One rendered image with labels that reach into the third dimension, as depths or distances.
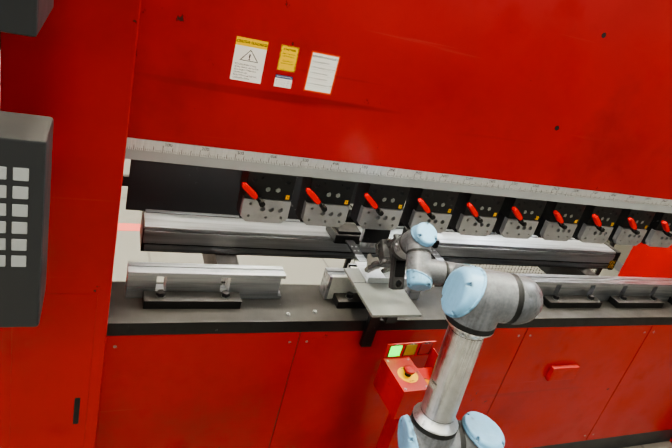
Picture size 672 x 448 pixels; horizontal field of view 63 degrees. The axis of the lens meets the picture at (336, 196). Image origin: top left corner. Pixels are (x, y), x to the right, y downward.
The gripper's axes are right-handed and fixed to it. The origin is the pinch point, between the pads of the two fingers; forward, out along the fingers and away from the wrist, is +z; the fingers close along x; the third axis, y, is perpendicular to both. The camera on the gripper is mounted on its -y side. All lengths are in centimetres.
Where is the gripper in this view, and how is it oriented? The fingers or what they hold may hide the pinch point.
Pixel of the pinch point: (375, 272)
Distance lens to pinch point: 193.6
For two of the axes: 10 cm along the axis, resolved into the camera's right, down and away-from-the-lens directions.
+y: -0.9, -9.2, 3.9
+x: -9.1, -0.8, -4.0
